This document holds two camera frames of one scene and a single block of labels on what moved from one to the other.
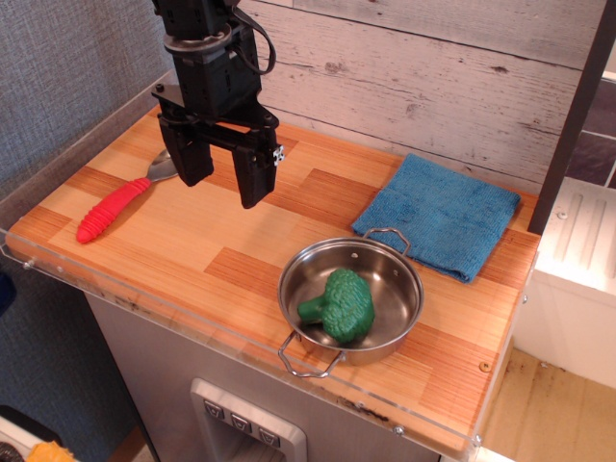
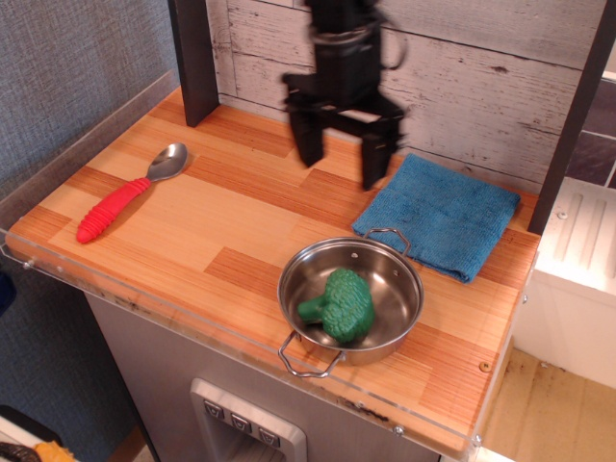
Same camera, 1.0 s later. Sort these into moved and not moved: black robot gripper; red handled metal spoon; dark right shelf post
Moved: black robot gripper
Not moved: red handled metal spoon; dark right shelf post
